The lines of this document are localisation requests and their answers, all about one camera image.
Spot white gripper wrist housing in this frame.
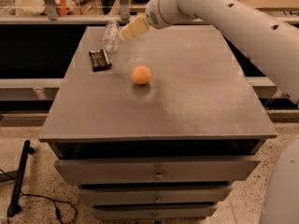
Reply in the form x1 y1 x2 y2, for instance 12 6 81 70
118 0 187 41

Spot clear plastic water bottle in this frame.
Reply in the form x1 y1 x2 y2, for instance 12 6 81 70
102 21 120 53

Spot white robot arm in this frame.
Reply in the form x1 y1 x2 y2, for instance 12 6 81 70
119 0 299 224

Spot orange fruit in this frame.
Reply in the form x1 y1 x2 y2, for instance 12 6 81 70
132 66 151 85

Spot grey metal railing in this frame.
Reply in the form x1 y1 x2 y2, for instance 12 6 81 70
0 0 299 23

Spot grey drawer cabinet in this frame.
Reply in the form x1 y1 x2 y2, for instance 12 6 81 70
38 24 278 221

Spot top grey drawer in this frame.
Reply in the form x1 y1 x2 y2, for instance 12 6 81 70
55 156 260 185

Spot grey drawer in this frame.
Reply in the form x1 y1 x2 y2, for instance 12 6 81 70
55 156 260 185
93 203 217 220
79 185 232 205

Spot middle grey drawer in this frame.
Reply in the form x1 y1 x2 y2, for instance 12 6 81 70
79 185 232 205

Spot bottom grey drawer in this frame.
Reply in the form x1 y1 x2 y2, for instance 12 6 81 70
93 203 217 220

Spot black stand leg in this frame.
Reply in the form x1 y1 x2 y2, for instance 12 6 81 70
7 140 35 217

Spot black floor cable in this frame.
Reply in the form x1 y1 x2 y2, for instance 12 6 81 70
0 168 78 224

